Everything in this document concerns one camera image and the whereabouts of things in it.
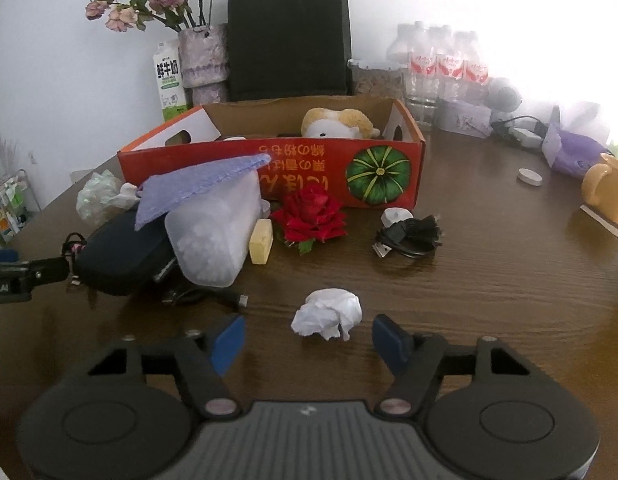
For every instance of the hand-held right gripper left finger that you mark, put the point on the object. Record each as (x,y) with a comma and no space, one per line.
(228,342)

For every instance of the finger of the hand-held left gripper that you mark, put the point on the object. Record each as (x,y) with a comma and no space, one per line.
(44,269)
(1,255)

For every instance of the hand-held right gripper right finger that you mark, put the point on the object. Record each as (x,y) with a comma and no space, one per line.
(391,342)

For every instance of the white paper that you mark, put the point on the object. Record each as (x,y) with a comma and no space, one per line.
(326,312)

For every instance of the black zip pouch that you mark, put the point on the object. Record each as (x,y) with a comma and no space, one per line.
(119,255)

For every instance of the white tissue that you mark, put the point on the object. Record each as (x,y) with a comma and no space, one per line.
(101,195)

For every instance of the translucent cotton swab container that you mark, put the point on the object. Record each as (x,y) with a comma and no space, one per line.
(211,240)

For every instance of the purple cloth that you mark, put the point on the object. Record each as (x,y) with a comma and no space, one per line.
(189,185)

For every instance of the red cardboard box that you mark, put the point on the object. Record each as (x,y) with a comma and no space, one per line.
(299,172)

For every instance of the brown wooden desktop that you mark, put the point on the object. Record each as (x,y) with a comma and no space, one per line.
(489,285)

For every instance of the yellow eraser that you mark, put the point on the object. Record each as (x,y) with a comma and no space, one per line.
(261,242)

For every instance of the red artificial rose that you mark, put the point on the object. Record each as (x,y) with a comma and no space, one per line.
(311,210)

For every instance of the white round cap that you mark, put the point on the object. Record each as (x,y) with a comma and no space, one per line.
(529,177)

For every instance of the white green milk carton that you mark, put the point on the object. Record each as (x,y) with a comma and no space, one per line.
(169,82)

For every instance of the white yellow plush toy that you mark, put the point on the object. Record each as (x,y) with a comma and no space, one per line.
(334,122)

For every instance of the white printed tin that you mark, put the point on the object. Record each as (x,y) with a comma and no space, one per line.
(461,120)

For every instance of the clear drinking glass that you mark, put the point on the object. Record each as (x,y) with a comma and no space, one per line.
(421,107)

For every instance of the white paper strip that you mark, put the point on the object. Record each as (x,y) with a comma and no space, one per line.
(601,221)

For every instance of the clear container of seeds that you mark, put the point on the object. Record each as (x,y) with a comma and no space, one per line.
(379,82)

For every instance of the mottled purple vase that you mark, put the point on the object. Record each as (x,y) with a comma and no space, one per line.
(204,60)

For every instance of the yellow mug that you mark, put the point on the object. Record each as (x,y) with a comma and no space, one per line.
(606,187)

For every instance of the purple tissue pack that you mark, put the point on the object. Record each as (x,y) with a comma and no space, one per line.
(579,152)

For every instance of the group of clear water bottles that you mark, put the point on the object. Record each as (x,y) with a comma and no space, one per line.
(449,67)

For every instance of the black paper bag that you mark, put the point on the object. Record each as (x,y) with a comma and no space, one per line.
(289,35)

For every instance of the white wall socket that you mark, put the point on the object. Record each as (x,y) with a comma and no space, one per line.
(84,176)

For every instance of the white round camera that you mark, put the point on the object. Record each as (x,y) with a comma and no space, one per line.
(506,94)

